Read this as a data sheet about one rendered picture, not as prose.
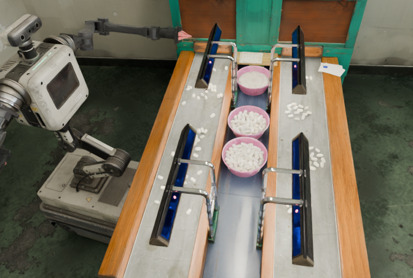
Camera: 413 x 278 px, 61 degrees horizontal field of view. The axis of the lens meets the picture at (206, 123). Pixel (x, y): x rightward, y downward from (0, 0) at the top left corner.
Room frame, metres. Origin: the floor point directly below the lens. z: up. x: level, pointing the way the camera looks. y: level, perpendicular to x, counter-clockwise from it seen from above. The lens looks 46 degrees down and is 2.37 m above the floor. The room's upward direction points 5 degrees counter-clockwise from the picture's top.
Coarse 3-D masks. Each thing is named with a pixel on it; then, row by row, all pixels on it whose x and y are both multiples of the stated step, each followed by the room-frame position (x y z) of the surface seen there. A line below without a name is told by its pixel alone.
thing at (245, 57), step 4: (240, 52) 2.28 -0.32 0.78; (244, 52) 2.27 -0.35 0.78; (248, 52) 2.27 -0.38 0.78; (252, 52) 2.26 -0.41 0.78; (256, 52) 2.26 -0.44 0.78; (240, 56) 2.23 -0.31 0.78; (244, 56) 2.22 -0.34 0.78; (248, 56) 2.22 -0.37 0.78; (252, 56) 2.21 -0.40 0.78; (256, 56) 2.21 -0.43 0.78; (260, 56) 2.21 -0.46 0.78; (240, 60) 2.17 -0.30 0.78; (244, 60) 2.17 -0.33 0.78; (248, 60) 2.16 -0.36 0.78; (252, 60) 2.16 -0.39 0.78; (256, 60) 2.15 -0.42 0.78; (260, 60) 2.15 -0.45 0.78
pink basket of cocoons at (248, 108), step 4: (236, 108) 1.66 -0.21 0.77; (240, 108) 1.67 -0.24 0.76; (244, 108) 1.67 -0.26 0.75; (248, 108) 1.67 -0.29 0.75; (252, 108) 1.67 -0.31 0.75; (256, 108) 1.66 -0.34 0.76; (260, 108) 1.64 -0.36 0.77; (232, 112) 1.64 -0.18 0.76; (236, 112) 1.65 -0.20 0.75; (256, 112) 1.65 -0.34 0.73; (260, 112) 1.63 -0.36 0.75; (264, 112) 1.61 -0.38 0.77; (232, 116) 1.62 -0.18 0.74; (264, 116) 1.59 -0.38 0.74; (268, 116) 1.56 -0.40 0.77; (228, 120) 1.56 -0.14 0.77; (268, 120) 1.54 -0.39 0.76; (268, 124) 1.49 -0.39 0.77; (236, 132) 1.45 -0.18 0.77; (260, 132) 1.43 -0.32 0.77; (236, 136) 1.49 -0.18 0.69; (240, 136) 1.45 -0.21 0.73; (244, 136) 1.44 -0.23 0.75; (248, 136) 1.43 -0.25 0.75; (252, 136) 1.43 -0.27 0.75; (256, 136) 1.44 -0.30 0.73; (260, 136) 1.46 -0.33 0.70
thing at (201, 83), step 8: (216, 24) 2.16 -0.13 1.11; (216, 32) 2.09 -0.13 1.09; (208, 40) 2.04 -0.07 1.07; (216, 40) 2.02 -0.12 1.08; (208, 48) 1.88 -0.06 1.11; (216, 48) 1.95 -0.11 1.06; (208, 64) 1.74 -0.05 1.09; (200, 72) 1.66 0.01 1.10; (208, 72) 1.68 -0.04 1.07; (200, 80) 1.58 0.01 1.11; (208, 80) 1.63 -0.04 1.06; (200, 88) 1.58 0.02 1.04
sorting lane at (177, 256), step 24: (192, 72) 2.14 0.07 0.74; (216, 72) 2.11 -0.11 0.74; (216, 96) 1.84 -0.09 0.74; (192, 120) 1.62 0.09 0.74; (216, 120) 1.60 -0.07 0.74; (168, 144) 1.43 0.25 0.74; (168, 168) 1.25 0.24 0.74; (192, 168) 1.23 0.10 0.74; (144, 216) 0.94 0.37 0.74; (192, 216) 0.92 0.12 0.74; (144, 240) 0.81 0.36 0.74; (192, 240) 0.79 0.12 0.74; (144, 264) 0.69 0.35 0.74; (168, 264) 0.68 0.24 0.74
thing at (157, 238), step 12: (192, 132) 1.20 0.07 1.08; (180, 144) 1.11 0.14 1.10; (192, 144) 1.14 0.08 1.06; (180, 156) 1.03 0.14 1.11; (180, 168) 0.97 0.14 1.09; (168, 180) 0.92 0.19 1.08; (180, 180) 0.92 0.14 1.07; (168, 192) 0.84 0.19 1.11; (168, 204) 0.78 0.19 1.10; (156, 216) 0.76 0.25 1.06; (168, 216) 0.74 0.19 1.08; (156, 228) 0.68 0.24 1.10; (168, 228) 0.69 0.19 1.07; (156, 240) 0.63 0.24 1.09; (168, 240) 0.64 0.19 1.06
